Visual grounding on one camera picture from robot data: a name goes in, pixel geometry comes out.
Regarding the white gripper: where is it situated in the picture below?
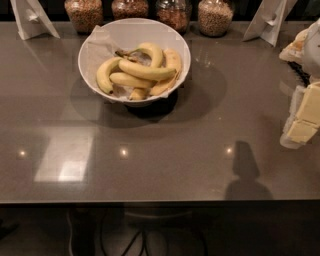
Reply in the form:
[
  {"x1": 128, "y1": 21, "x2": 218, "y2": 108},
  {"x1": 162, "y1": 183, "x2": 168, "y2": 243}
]
[{"x1": 279, "y1": 19, "x2": 320, "y2": 149}]

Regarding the left white paper stand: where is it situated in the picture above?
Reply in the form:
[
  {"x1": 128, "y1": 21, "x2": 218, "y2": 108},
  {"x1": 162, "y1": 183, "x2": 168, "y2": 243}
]
[{"x1": 10, "y1": 0, "x2": 60, "y2": 40}]

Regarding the leftmost glass grain jar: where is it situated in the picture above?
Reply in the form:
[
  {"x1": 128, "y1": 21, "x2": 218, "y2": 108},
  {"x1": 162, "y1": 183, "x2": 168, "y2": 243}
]
[{"x1": 64, "y1": 0, "x2": 103, "y2": 33}]

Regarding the right white paper stand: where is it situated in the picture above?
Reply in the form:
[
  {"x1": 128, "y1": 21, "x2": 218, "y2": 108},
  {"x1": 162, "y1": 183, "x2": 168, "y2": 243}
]
[{"x1": 243, "y1": 0, "x2": 298, "y2": 47}]

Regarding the white paper bowl liner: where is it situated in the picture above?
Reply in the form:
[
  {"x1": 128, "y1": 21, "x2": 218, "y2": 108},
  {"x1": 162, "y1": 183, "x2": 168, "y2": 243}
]
[{"x1": 78, "y1": 20, "x2": 188, "y2": 106}]

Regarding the rightmost glass grain jar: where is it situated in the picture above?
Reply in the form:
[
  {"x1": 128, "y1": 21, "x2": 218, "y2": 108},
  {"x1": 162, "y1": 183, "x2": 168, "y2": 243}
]
[{"x1": 198, "y1": 0, "x2": 234, "y2": 37}]

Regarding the white paper stand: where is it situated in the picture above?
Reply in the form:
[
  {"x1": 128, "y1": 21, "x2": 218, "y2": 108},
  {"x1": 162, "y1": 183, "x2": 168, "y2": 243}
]
[
  {"x1": 10, "y1": 0, "x2": 60, "y2": 40},
  {"x1": 243, "y1": 0, "x2": 298, "y2": 47}
]

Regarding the white ceramic bowl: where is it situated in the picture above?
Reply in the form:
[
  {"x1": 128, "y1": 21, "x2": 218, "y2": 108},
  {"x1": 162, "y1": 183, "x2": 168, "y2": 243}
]
[{"x1": 78, "y1": 18, "x2": 191, "y2": 107}]

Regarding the glass grain jar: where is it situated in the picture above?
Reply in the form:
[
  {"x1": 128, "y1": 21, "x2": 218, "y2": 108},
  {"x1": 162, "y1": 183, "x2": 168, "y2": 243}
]
[
  {"x1": 198, "y1": 0, "x2": 234, "y2": 37},
  {"x1": 111, "y1": 0, "x2": 149, "y2": 20},
  {"x1": 156, "y1": 0, "x2": 192, "y2": 34},
  {"x1": 64, "y1": 0, "x2": 103, "y2": 33}
]

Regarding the top long yellow banana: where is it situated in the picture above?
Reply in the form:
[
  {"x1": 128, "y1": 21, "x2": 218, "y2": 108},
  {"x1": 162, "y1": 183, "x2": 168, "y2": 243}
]
[{"x1": 119, "y1": 59, "x2": 176, "y2": 81}]

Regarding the leftmost curved yellow banana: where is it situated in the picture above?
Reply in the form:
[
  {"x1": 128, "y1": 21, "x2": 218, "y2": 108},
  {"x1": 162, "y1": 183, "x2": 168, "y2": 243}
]
[{"x1": 96, "y1": 57, "x2": 122, "y2": 95}]

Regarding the small bottom yellow banana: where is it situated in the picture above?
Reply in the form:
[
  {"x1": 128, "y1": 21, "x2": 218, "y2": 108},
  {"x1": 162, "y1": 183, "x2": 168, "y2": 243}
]
[{"x1": 129, "y1": 88, "x2": 149, "y2": 101}]

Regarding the upper curved yellow banana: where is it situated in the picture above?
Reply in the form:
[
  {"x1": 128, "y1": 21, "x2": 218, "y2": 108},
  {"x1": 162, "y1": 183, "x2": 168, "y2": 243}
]
[{"x1": 115, "y1": 42, "x2": 163, "y2": 67}]

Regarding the lower middle yellow banana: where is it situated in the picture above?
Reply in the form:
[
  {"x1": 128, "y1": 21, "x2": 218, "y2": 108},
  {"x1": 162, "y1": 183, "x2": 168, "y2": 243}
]
[{"x1": 109, "y1": 72, "x2": 154, "y2": 89}]

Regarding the curved yellow banana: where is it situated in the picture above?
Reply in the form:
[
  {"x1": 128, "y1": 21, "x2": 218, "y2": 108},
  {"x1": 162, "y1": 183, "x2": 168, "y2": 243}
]
[
  {"x1": 96, "y1": 57, "x2": 122, "y2": 95},
  {"x1": 115, "y1": 42, "x2": 163, "y2": 67}
]

